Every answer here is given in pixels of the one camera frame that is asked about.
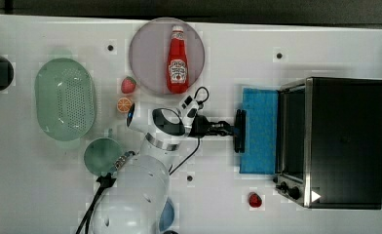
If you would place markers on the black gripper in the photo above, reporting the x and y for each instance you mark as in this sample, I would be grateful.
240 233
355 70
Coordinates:
202 127

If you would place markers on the black toaster oven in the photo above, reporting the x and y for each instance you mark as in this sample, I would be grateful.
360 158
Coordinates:
320 139

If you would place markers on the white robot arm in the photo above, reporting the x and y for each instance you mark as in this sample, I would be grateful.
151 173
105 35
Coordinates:
132 195

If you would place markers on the red plush ketchup bottle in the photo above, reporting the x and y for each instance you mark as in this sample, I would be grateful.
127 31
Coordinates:
177 63

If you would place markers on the red toy pepper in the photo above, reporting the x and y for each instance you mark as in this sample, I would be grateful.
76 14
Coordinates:
254 200

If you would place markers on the toy orange slice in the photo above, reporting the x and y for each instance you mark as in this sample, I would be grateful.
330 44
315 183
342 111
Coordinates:
124 104

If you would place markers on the toy strawberry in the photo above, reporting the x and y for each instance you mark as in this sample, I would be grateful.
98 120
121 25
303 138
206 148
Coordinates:
128 85

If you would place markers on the blue bowl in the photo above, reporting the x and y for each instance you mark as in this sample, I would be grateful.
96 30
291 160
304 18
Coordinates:
167 216

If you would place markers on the grey round plate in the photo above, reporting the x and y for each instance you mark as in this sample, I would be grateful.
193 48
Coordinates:
149 50

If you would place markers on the dark green bowl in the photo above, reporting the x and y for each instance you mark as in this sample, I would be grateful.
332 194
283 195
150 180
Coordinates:
101 154

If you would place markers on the green perforated colander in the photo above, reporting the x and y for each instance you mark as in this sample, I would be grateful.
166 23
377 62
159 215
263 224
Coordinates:
65 99

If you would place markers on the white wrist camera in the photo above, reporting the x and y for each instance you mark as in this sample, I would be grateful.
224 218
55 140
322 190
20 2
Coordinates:
188 108

